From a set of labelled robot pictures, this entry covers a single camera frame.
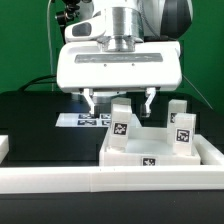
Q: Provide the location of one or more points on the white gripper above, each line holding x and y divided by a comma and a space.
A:
83, 65

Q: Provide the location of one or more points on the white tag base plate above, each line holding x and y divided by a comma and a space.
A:
83, 120

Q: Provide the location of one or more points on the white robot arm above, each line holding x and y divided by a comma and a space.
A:
124, 45

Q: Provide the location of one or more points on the white obstacle fence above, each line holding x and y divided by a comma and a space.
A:
208, 175

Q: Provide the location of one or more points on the white square tabletop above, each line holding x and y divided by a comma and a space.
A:
146, 146

